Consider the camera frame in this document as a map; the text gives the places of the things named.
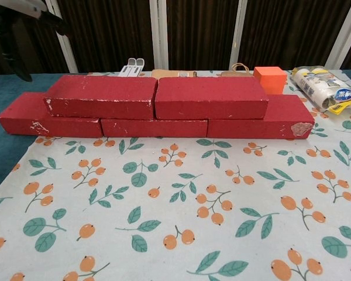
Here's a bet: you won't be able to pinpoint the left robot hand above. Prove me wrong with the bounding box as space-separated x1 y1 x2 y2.
0 0 73 83

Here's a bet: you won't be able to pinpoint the red brick with white scuffs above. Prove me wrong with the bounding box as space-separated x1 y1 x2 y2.
43 74 159 120

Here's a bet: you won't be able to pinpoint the red foam brick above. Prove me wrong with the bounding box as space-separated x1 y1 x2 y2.
0 92 104 138
101 118 209 138
154 77 269 121

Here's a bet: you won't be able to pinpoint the teal felt table cover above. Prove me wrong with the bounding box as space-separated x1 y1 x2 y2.
0 68 351 198

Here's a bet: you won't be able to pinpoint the white folding laptop stand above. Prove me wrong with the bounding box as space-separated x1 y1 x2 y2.
116 57 146 78

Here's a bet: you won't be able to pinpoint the brown spiral notebook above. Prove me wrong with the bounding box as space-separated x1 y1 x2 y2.
151 69 198 79

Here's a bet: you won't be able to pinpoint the floral orange berry tablecloth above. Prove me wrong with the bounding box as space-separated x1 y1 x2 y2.
0 69 351 281

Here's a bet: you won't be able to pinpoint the brown paper bag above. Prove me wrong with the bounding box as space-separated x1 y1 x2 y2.
221 63 255 78

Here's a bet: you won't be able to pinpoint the orange cube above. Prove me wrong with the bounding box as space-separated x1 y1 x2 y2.
253 66 288 95

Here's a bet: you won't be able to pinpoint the red brick with chipped corner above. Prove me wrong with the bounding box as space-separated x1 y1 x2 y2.
206 94 315 139

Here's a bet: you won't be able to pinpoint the packaged white bag rolls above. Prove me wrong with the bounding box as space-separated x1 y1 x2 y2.
291 65 351 115

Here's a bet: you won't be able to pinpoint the white frame post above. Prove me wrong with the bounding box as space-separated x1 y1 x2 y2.
324 0 351 70
45 0 78 73
230 0 251 67
149 0 169 71

